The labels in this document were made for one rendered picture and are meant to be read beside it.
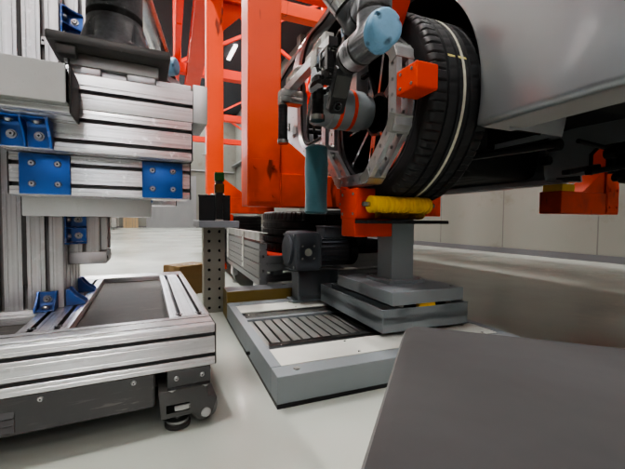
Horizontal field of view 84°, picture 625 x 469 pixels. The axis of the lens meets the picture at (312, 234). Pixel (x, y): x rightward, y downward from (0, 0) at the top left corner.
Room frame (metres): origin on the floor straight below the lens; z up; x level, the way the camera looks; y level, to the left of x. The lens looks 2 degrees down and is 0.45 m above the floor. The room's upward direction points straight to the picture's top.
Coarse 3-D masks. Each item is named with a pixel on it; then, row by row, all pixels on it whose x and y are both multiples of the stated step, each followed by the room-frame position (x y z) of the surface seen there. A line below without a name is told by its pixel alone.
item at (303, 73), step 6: (330, 36) 1.01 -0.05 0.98; (324, 42) 1.04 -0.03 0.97; (330, 42) 1.01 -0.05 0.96; (336, 42) 1.02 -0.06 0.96; (306, 66) 1.17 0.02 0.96; (300, 72) 1.22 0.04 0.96; (306, 72) 1.19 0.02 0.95; (294, 78) 1.28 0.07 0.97; (300, 78) 1.24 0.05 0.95; (306, 78) 1.24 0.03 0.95; (288, 84) 1.34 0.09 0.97; (294, 84) 1.29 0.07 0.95; (300, 84) 1.29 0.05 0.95
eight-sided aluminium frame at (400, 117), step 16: (400, 48) 1.03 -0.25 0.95; (400, 64) 1.03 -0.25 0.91; (400, 112) 1.03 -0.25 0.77; (384, 128) 1.08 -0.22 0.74; (400, 128) 1.04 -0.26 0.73; (336, 144) 1.51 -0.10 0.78; (384, 144) 1.08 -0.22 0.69; (400, 144) 1.09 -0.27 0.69; (336, 160) 1.48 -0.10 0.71; (384, 160) 1.15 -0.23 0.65; (336, 176) 1.39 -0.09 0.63; (352, 176) 1.26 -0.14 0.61; (368, 176) 1.15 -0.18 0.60; (384, 176) 1.17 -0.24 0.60
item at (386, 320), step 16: (336, 288) 1.54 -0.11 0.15; (336, 304) 1.42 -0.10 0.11; (352, 304) 1.29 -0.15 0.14; (368, 304) 1.19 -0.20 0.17; (384, 304) 1.19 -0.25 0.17; (416, 304) 1.18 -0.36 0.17; (432, 304) 1.18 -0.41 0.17; (448, 304) 1.21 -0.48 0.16; (464, 304) 1.24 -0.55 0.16; (368, 320) 1.18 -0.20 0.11; (384, 320) 1.11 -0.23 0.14; (400, 320) 1.13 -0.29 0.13; (416, 320) 1.16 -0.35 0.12; (432, 320) 1.18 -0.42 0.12; (448, 320) 1.21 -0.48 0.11; (464, 320) 1.24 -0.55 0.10
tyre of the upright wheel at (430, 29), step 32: (416, 32) 1.08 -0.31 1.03; (448, 32) 1.09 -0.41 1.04; (448, 64) 1.03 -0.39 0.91; (448, 96) 1.03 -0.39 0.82; (480, 96) 1.08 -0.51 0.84; (416, 128) 1.07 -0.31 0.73; (448, 128) 1.05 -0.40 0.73; (480, 128) 1.09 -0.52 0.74; (416, 160) 1.08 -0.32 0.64; (448, 160) 1.11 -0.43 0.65; (384, 192) 1.22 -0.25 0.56; (416, 192) 1.22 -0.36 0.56
